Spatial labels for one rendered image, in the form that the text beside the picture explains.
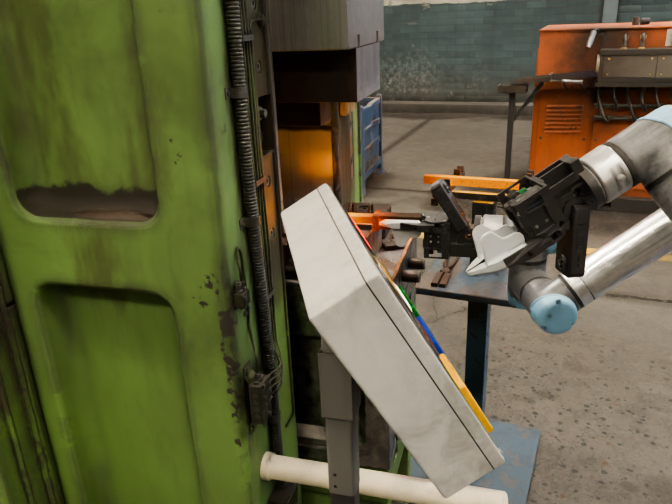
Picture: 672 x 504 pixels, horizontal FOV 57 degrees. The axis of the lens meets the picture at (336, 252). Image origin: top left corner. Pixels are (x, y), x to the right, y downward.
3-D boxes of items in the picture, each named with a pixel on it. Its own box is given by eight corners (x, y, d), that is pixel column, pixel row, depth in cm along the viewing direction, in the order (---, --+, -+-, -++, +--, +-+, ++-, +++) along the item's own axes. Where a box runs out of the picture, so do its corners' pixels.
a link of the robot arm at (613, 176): (610, 183, 93) (643, 195, 85) (584, 200, 93) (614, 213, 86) (590, 141, 91) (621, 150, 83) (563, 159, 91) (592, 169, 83)
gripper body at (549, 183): (491, 197, 91) (561, 150, 90) (517, 242, 94) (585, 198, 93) (511, 209, 84) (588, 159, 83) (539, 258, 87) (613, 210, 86)
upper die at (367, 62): (380, 88, 131) (379, 41, 128) (357, 102, 114) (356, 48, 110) (201, 90, 143) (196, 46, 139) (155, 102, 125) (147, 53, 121)
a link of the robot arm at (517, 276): (517, 320, 125) (520, 270, 121) (501, 296, 136) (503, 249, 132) (555, 317, 125) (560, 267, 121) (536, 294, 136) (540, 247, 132)
